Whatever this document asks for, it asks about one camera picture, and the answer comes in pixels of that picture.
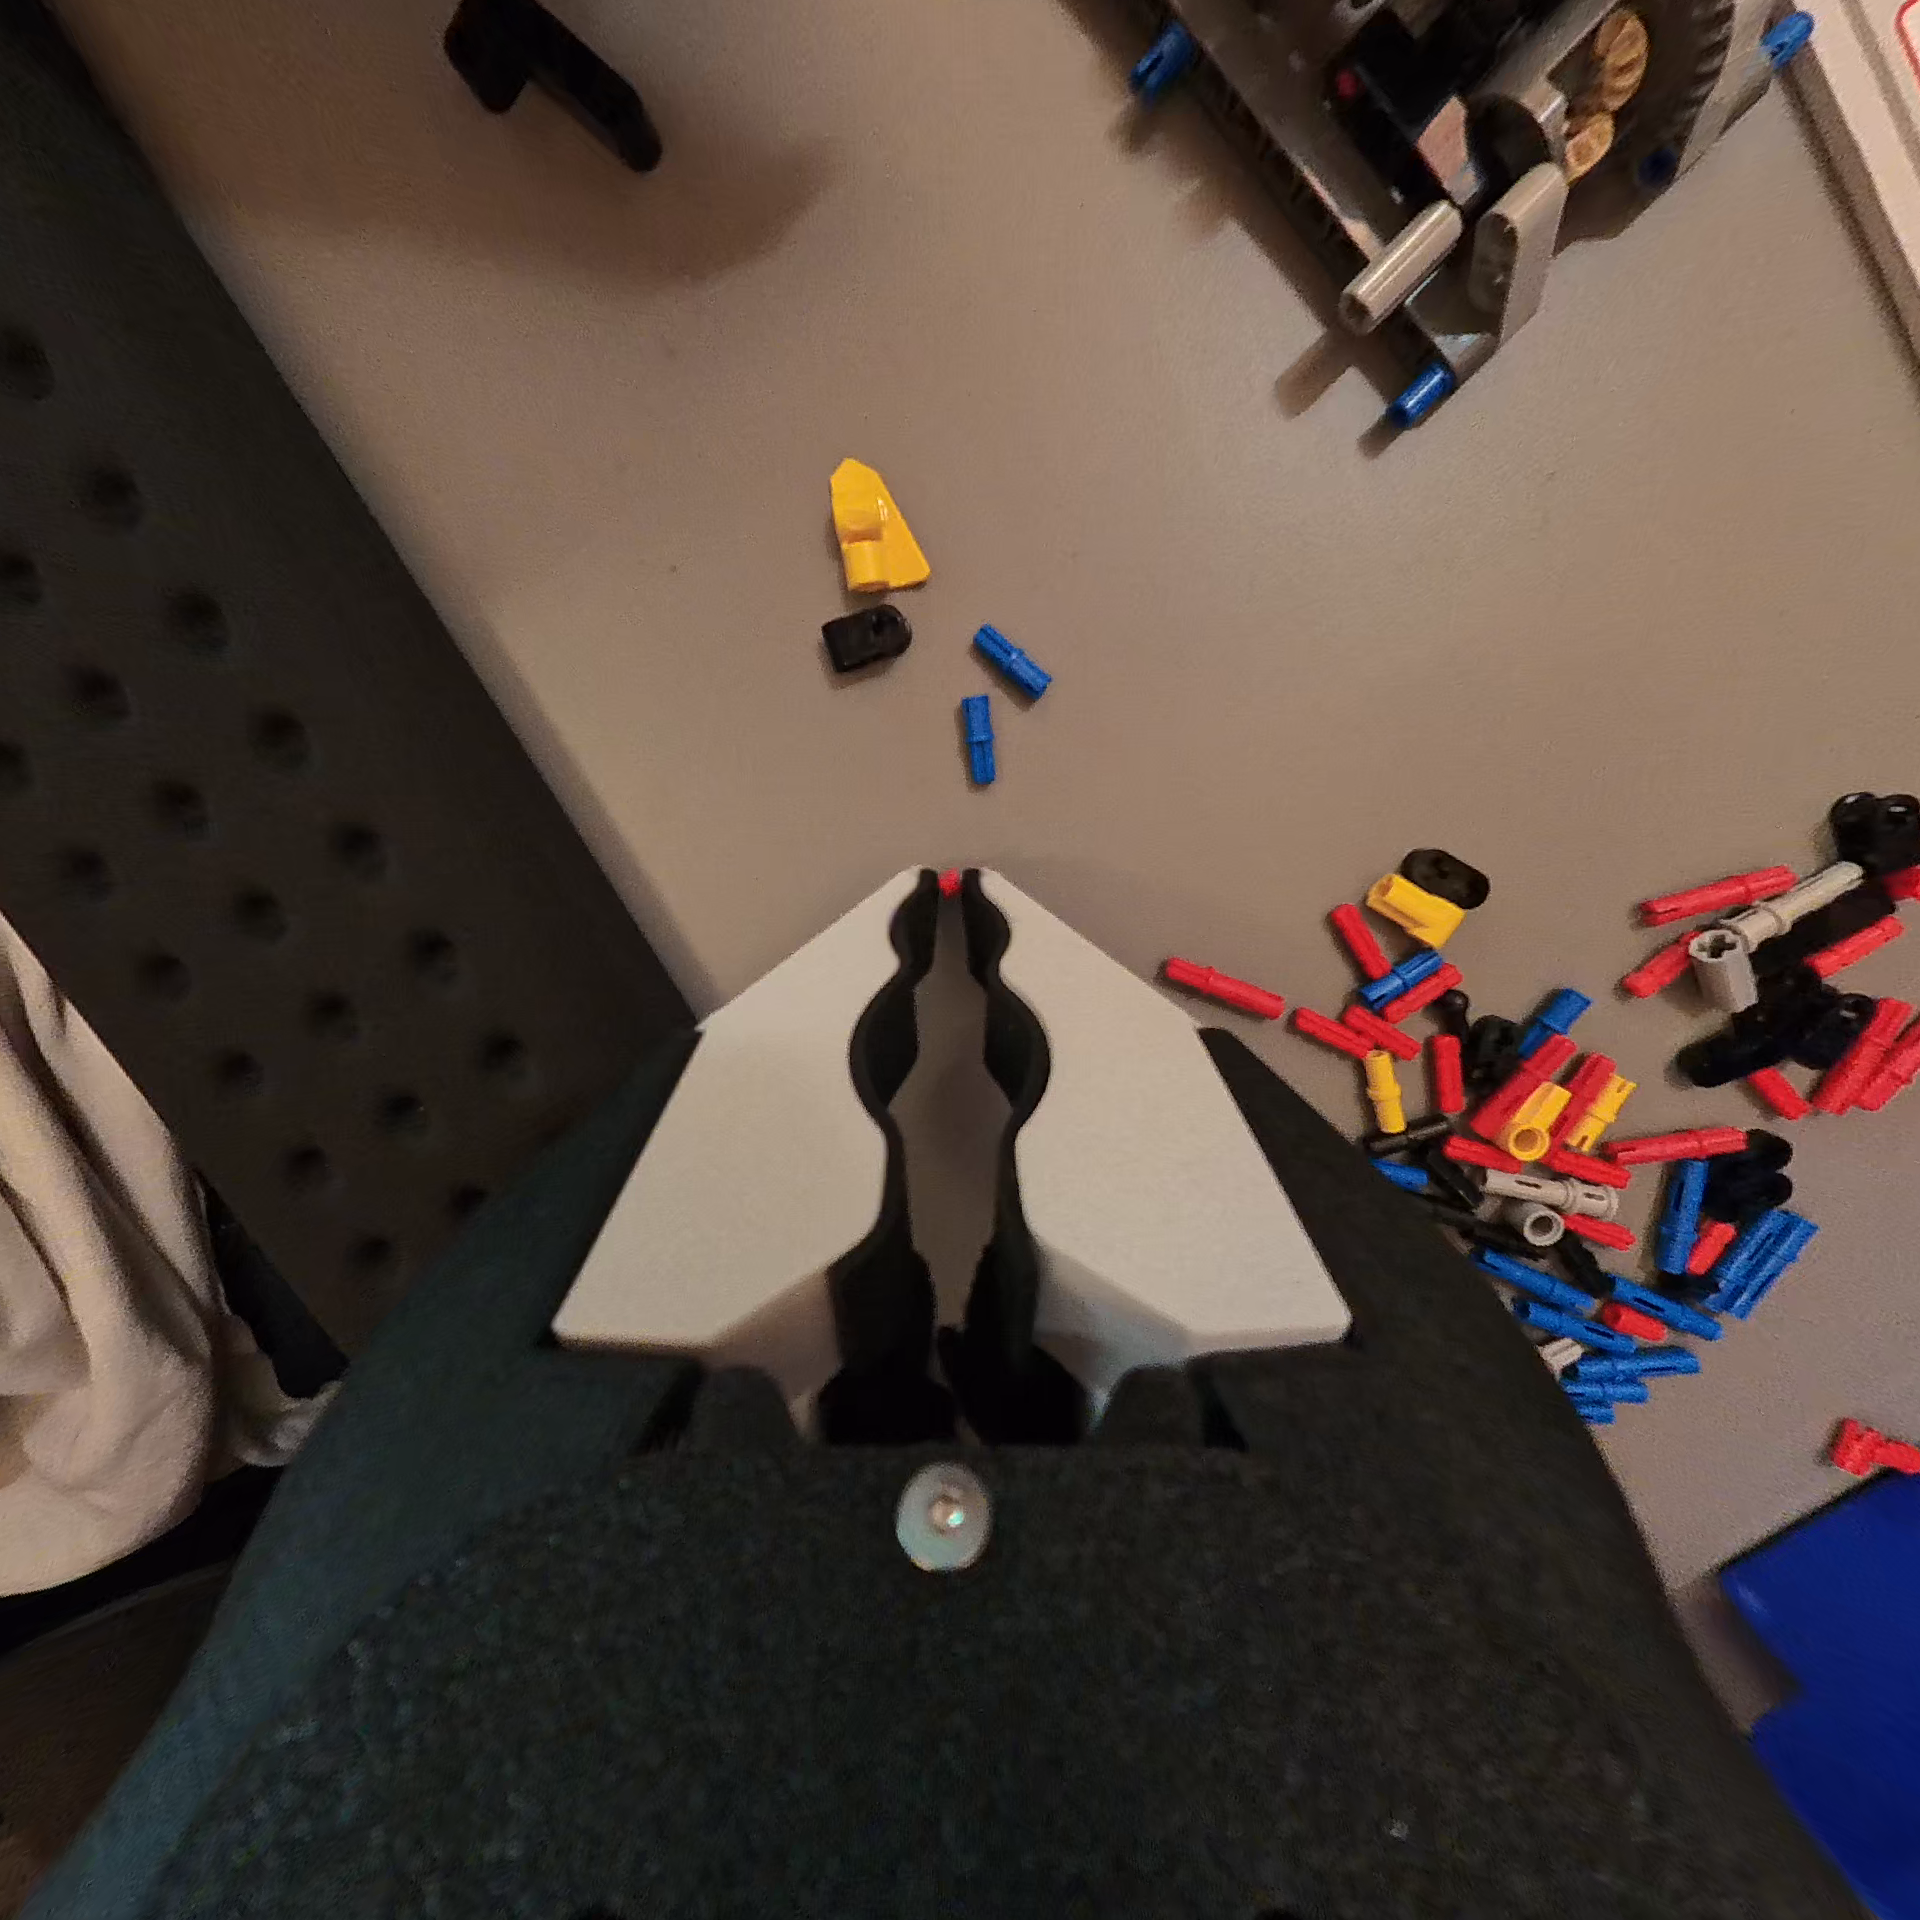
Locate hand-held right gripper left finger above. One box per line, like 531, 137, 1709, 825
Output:
549, 865, 943, 1441

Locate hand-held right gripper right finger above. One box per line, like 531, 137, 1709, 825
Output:
957, 866, 1356, 1431

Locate pile of mixed lego pins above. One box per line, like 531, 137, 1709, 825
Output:
1161, 787, 1920, 1427

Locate lego car chassis model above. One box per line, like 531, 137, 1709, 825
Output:
1124, 0, 1817, 438

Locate black angled lego beam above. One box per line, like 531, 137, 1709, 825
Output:
440, 0, 665, 174

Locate lego instruction booklet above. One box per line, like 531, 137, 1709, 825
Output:
1784, 0, 1920, 368

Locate small yellow lego connector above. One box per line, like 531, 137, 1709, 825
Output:
828, 458, 932, 595

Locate person's beige trousers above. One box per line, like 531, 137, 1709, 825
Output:
0, 914, 337, 1600

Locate black perforated chair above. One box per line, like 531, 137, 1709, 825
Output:
0, 0, 707, 1653

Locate blue plastic bin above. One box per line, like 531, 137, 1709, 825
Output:
1717, 1478, 1920, 1920

